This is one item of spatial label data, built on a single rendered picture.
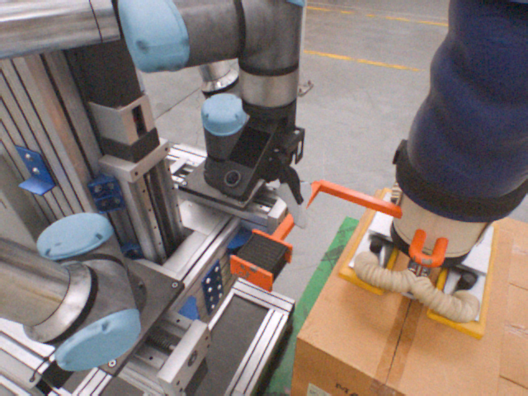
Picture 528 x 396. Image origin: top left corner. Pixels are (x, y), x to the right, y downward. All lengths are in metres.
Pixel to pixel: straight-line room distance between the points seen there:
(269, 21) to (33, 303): 0.43
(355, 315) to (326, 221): 1.57
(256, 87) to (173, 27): 0.12
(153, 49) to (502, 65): 0.43
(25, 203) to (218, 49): 0.82
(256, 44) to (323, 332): 0.65
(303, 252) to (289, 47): 1.88
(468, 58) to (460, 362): 0.62
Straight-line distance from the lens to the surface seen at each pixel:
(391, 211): 0.81
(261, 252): 0.66
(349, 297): 0.94
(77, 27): 0.50
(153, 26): 0.38
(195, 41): 0.39
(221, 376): 1.63
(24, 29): 0.50
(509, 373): 1.48
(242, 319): 1.73
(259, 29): 0.41
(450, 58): 0.64
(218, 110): 0.97
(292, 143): 0.52
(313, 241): 2.31
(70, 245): 0.66
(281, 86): 0.45
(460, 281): 0.86
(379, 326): 0.91
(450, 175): 0.67
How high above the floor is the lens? 1.71
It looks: 43 degrees down
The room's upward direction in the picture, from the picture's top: straight up
